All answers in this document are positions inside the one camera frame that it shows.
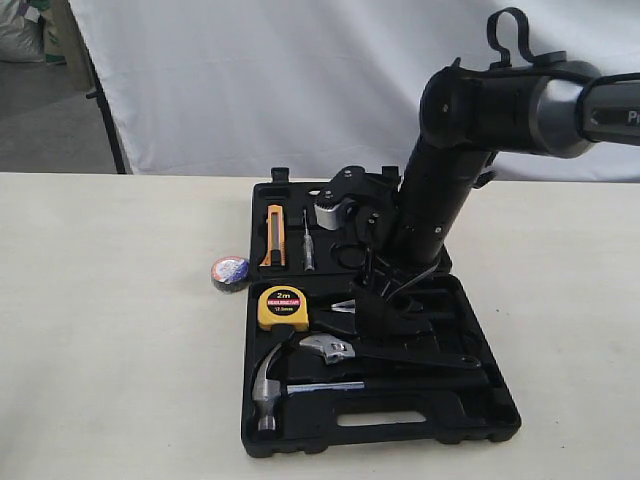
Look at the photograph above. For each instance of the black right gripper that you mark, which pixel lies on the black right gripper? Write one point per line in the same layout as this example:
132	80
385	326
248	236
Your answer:
435	186

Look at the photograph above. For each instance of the black handled adjustable wrench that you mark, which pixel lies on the black handled adjustable wrench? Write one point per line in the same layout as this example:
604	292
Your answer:
334	350

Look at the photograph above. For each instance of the steel claw hammer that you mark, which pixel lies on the steel claw hammer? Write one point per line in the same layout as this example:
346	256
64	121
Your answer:
268	393

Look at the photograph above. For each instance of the electrical tape roll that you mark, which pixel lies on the electrical tape roll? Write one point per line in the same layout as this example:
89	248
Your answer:
230	274

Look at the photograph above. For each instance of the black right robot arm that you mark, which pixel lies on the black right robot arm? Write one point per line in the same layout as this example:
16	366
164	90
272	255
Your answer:
466	118

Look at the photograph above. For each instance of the black plastic tool case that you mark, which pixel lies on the black plastic tool case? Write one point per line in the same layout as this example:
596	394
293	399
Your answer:
313	422

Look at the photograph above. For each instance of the clear voltage tester screwdriver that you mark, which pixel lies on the clear voltage tester screwdriver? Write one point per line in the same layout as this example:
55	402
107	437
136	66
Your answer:
308	244

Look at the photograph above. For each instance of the yellow measuring tape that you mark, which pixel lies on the yellow measuring tape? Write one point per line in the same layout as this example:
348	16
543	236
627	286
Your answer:
283	305

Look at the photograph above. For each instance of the orange utility knife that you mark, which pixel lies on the orange utility knife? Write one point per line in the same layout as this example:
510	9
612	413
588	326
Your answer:
276	240

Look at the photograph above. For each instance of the white backdrop cloth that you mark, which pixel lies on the white backdrop cloth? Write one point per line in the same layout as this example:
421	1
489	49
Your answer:
238	87

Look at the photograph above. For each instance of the black backdrop stand pole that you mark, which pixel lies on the black backdrop stand pole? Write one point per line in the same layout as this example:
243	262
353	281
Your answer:
97	94

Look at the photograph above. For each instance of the beige corrugated partition panel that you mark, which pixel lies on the beige corrugated partition panel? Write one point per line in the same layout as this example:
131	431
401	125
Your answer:
72	46

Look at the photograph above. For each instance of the green printed bag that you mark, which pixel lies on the green printed bag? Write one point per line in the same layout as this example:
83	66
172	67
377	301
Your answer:
53	51

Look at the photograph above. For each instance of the white woven sack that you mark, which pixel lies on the white woven sack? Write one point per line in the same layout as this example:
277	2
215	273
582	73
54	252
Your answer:
21	32

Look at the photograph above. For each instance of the orange handled pliers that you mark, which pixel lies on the orange handled pliers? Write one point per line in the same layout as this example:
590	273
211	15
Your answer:
348	307

